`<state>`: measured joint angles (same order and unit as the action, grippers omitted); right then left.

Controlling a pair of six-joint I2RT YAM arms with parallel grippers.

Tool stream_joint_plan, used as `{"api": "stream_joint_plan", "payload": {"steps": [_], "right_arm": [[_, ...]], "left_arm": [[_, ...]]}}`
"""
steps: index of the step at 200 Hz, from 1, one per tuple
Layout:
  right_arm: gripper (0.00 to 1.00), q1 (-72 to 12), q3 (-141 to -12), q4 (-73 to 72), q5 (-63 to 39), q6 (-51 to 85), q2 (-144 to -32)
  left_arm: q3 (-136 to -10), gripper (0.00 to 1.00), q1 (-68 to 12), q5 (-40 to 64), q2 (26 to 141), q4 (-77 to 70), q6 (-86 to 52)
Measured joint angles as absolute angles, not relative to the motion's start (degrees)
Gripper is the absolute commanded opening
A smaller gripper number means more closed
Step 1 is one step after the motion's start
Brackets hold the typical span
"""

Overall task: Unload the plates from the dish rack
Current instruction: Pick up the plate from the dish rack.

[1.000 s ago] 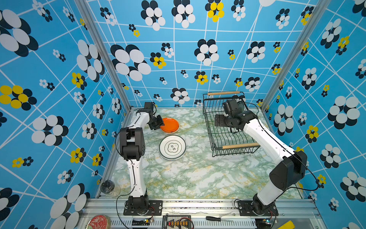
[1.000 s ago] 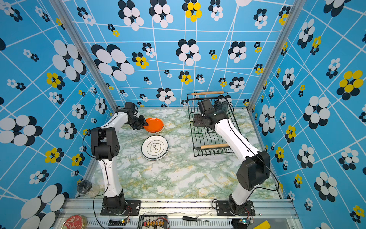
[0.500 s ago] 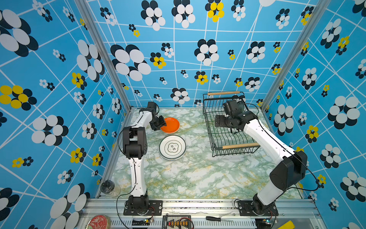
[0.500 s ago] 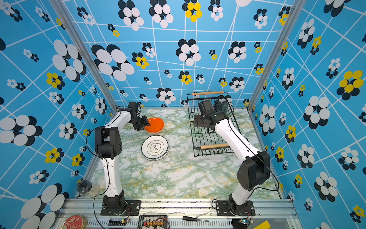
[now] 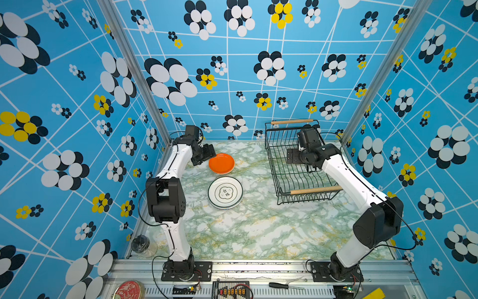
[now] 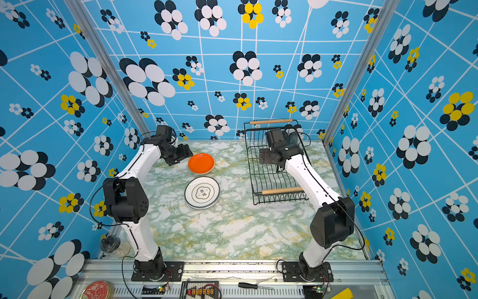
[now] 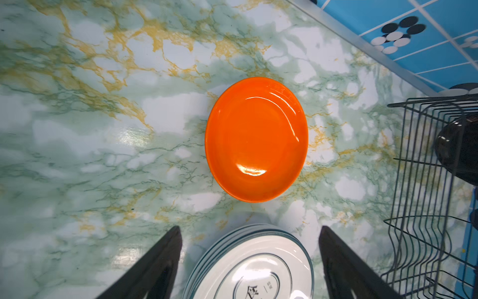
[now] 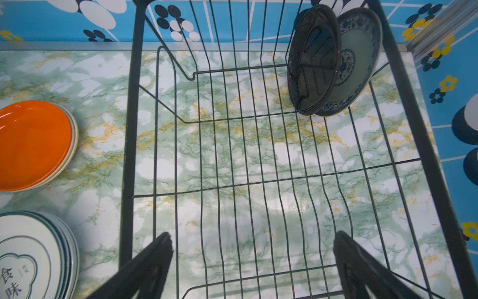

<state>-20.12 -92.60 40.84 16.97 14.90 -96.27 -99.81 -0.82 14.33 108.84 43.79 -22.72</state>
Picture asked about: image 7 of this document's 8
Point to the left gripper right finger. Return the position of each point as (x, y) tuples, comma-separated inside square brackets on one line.
[(347, 276)]

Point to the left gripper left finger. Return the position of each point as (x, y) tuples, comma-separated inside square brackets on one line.
[(152, 277)]

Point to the black wire dish rack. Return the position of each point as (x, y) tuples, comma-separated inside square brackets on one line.
[(433, 223)]

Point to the white plate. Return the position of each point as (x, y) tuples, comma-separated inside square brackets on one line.
[(256, 261)]

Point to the black plate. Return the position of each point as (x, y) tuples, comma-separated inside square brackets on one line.
[(456, 147)]

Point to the orange plate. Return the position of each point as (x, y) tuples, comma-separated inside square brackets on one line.
[(256, 140)]

